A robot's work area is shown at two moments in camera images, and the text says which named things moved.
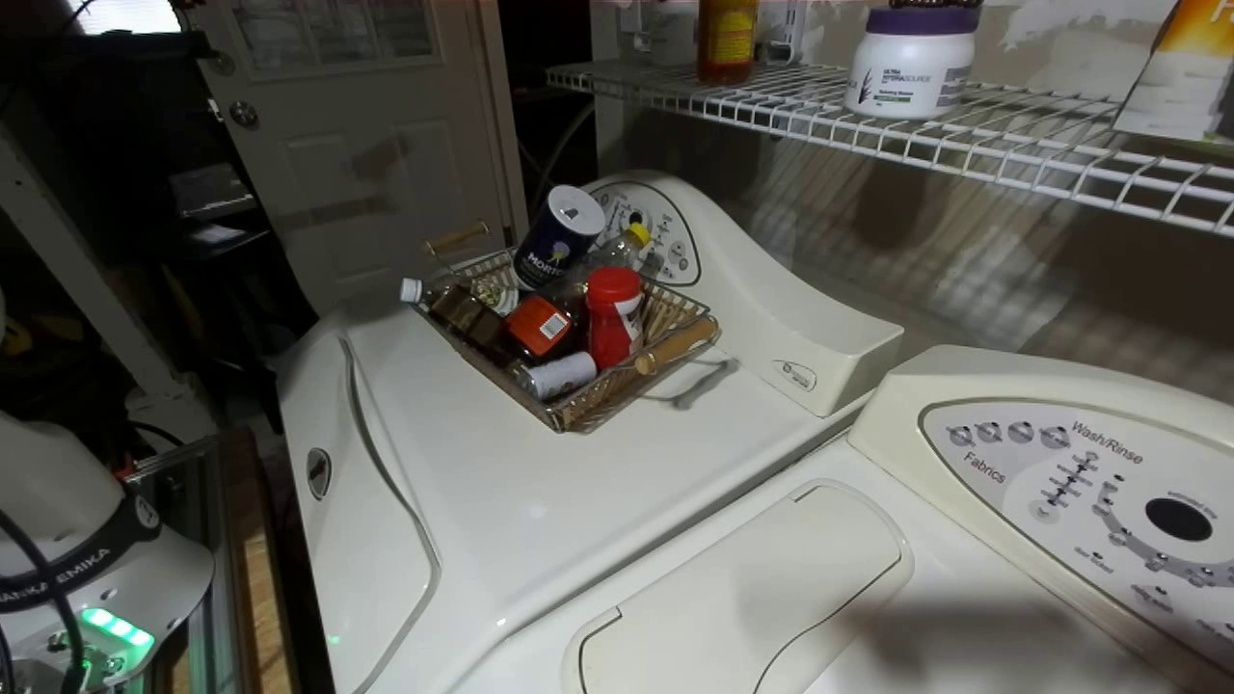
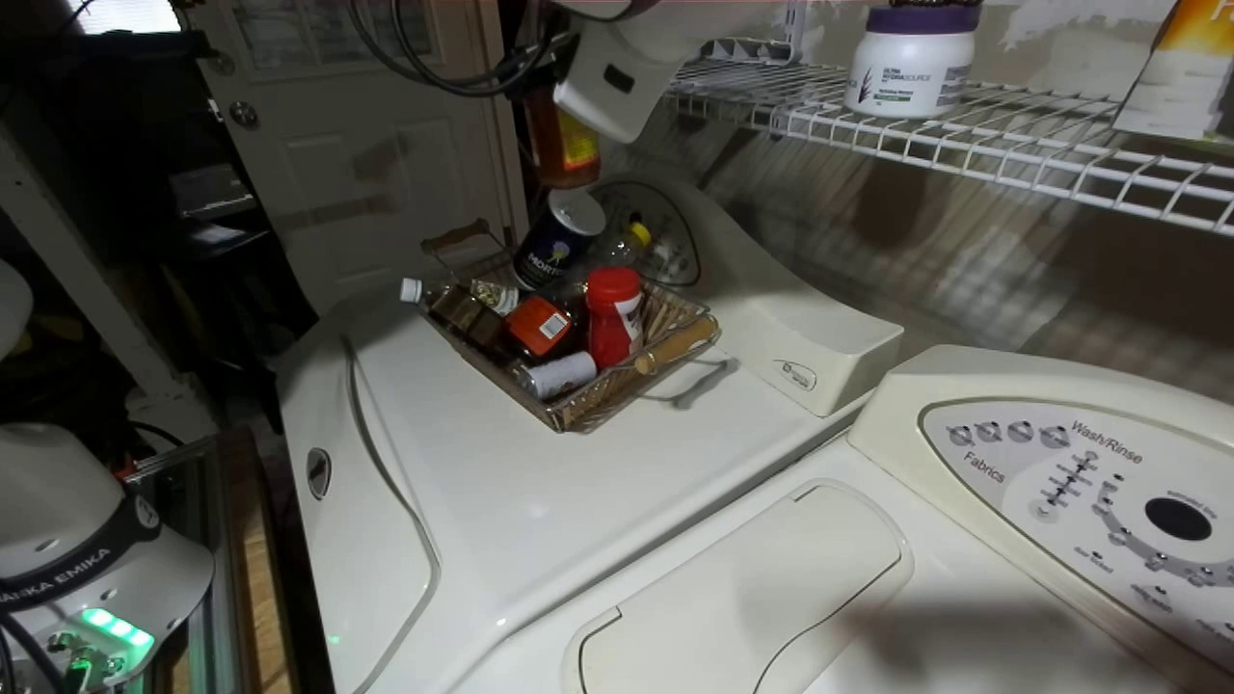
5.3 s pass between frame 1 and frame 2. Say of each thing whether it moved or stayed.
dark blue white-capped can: stayed
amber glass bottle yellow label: moved
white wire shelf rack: stayed
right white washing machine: stayed
